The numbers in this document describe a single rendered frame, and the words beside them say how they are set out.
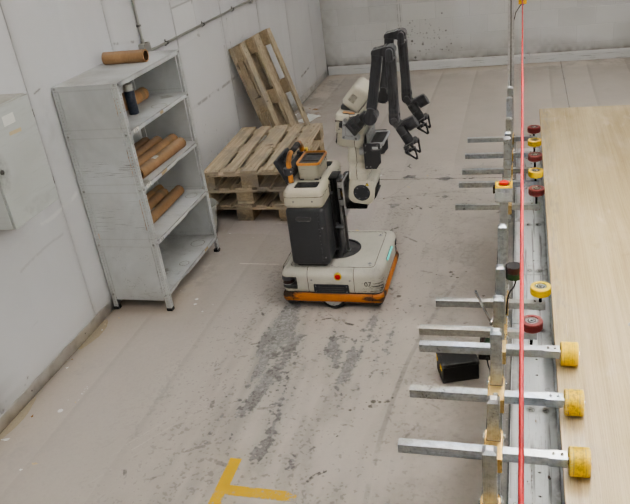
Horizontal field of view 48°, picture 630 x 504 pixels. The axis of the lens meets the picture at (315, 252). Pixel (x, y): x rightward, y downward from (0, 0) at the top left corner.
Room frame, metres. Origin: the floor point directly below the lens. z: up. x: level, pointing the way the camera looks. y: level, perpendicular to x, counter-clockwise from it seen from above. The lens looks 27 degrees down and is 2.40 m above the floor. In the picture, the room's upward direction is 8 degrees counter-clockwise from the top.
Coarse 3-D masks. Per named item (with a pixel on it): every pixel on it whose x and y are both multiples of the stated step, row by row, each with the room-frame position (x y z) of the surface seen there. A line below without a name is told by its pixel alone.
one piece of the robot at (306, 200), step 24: (288, 168) 4.13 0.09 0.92; (336, 168) 4.35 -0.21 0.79; (288, 192) 4.03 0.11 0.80; (312, 192) 3.98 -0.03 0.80; (336, 192) 4.15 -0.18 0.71; (288, 216) 4.03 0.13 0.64; (312, 216) 3.98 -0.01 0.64; (336, 216) 4.16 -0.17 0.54; (312, 240) 3.99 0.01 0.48; (336, 240) 4.14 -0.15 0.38; (312, 264) 4.03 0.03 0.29
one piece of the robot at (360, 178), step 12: (336, 120) 4.06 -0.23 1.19; (360, 132) 4.01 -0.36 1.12; (348, 144) 4.09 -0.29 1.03; (360, 144) 4.07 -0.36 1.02; (348, 156) 4.12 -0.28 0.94; (360, 156) 4.09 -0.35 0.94; (360, 168) 4.04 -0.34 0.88; (360, 180) 4.05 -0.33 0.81; (372, 180) 4.03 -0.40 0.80; (360, 192) 4.05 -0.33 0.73; (372, 192) 4.03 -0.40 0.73
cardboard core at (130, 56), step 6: (102, 54) 4.80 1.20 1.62; (108, 54) 4.78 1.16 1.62; (114, 54) 4.76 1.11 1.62; (120, 54) 4.75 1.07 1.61; (126, 54) 4.73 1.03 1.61; (132, 54) 4.72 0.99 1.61; (138, 54) 4.70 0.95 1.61; (144, 54) 4.77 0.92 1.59; (102, 60) 4.78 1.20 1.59; (108, 60) 4.77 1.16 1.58; (114, 60) 4.76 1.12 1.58; (120, 60) 4.75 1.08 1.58; (126, 60) 4.73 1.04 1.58; (132, 60) 4.72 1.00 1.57; (138, 60) 4.71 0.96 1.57; (144, 60) 4.70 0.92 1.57
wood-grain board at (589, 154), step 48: (576, 144) 3.91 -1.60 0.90; (624, 144) 3.81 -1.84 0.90; (576, 192) 3.25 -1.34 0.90; (624, 192) 3.17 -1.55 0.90; (576, 240) 2.75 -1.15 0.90; (624, 240) 2.69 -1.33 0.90; (576, 288) 2.36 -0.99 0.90; (624, 288) 2.32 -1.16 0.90; (576, 336) 2.05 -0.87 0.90; (624, 336) 2.02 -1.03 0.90; (576, 384) 1.80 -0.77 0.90; (624, 384) 1.77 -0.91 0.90; (576, 432) 1.59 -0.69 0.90; (624, 432) 1.56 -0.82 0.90; (576, 480) 1.41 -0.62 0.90; (624, 480) 1.38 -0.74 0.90
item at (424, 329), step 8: (424, 328) 2.29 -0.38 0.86; (432, 328) 2.28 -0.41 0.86; (440, 328) 2.27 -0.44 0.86; (448, 328) 2.27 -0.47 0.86; (456, 328) 2.26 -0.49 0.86; (464, 328) 2.25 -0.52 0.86; (472, 328) 2.25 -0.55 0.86; (480, 328) 2.24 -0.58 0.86; (488, 328) 2.23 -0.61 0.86; (512, 328) 2.21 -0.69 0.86; (464, 336) 2.24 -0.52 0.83; (472, 336) 2.23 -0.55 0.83; (480, 336) 2.22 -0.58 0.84; (488, 336) 2.22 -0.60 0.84; (512, 336) 2.19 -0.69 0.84; (528, 336) 2.17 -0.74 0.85; (536, 336) 2.16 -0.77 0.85
